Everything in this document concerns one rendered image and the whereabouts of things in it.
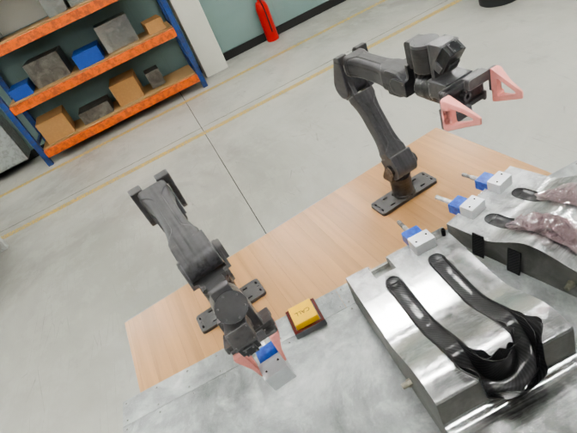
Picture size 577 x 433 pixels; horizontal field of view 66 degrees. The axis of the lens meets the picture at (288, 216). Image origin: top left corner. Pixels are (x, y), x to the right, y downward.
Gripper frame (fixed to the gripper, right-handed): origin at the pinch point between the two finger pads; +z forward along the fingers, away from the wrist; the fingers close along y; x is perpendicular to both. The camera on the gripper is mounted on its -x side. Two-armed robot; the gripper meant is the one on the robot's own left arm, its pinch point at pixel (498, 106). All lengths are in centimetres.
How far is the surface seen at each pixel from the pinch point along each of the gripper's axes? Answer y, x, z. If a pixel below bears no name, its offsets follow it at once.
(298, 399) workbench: -57, 40, -2
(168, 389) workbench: -83, 40, -25
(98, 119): -94, 108, -495
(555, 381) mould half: -19.4, 33.5, 27.9
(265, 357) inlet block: -58, 26, -4
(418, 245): -17.0, 28.3, -8.1
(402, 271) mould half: -23.4, 31.0, -6.7
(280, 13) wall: 172, 105, -523
